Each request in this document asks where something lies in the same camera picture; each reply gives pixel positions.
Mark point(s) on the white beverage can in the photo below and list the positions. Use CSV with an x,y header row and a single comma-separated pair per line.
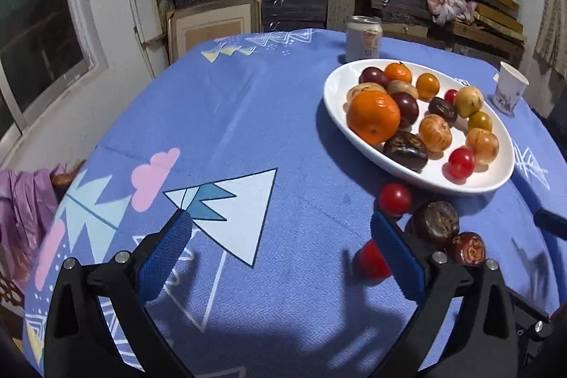
x,y
363,39

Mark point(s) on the tan striped round fruit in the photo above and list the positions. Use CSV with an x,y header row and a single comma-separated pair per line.
x,y
482,145

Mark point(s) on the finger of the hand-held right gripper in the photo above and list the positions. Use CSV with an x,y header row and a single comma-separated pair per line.
x,y
551,223
534,329

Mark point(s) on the blue printed tablecloth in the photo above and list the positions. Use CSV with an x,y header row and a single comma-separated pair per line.
x,y
265,116

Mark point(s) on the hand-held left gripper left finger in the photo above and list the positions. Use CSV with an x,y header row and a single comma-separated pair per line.
x,y
164,254

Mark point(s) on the cardboard picture frame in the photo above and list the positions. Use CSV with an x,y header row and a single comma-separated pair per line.
x,y
212,28

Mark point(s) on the stack of dark wooden boxes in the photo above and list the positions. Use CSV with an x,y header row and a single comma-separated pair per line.
x,y
398,4

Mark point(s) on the white printed paper cup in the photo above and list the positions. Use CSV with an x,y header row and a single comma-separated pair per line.
x,y
509,88

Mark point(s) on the grey woven upright box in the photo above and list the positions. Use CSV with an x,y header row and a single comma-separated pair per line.
x,y
341,1

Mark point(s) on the tan oblong fruit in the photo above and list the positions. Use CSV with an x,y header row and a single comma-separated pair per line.
x,y
361,89

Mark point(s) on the orange striped round fruit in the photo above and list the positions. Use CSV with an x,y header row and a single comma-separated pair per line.
x,y
435,132

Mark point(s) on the pink plastic bag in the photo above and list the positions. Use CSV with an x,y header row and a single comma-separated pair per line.
x,y
449,4

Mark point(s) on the dark purple plum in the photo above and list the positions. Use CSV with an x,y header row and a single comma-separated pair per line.
x,y
373,76
407,108

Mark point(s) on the beige patterned curtain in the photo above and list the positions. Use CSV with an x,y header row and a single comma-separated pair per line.
x,y
553,28

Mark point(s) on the white leaning board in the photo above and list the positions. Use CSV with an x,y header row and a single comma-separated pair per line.
x,y
137,6

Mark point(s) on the orange yellow tomato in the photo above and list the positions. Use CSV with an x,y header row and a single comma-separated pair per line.
x,y
427,85

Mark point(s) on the pink purple cloth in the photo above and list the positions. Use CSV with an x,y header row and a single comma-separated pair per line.
x,y
22,205

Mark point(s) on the orange tangerine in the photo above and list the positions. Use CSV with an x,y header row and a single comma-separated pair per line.
x,y
373,116
397,72

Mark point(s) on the white oval plate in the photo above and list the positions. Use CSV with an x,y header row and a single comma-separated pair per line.
x,y
339,103

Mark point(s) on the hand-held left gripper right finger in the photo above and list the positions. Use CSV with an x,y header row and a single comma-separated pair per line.
x,y
398,258

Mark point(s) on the brown wooden chair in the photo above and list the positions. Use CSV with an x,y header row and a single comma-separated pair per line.
x,y
62,178

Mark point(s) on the yellow green tomato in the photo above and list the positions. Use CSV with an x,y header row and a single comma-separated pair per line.
x,y
479,121

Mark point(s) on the aluminium framed window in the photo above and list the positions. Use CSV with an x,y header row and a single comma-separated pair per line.
x,y
40,28

